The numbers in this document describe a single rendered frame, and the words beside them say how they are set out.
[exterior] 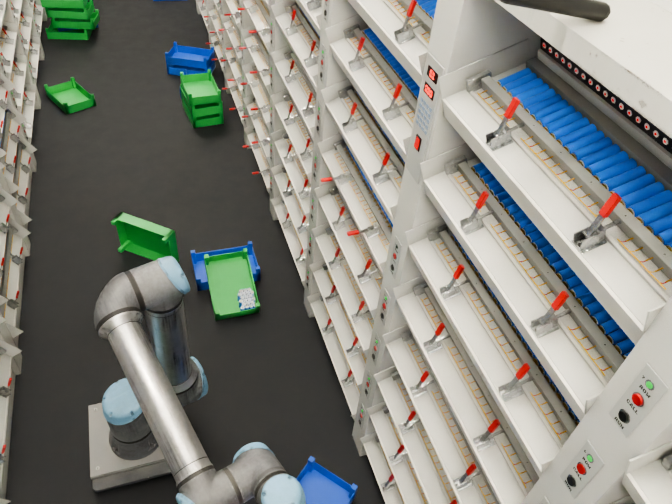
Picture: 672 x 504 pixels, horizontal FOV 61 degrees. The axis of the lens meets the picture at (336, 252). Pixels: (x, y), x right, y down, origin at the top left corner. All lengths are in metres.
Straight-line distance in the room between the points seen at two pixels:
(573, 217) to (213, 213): 2.47
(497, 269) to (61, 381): 1.93
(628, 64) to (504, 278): 0.46
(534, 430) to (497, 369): 0.14
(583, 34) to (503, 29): 0.34
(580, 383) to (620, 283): 0.20
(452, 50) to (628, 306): 0.57
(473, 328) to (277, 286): 1.65
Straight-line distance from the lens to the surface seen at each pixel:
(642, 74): 0.81
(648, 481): 0.96
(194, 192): 3.35
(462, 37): 1.16
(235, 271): 2.76
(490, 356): 1.24
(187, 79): 4.07
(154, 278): 1.59
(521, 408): 1.19
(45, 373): 2.66
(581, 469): 1.03
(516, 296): 1.09
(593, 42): 0.87
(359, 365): 2.15
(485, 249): 1.16
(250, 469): 1.42
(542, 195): 0.99
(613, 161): 1.02
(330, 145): 2.05
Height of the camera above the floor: 2.06
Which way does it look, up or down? 44 degrees down
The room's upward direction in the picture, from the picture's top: 6 degrees clockwise
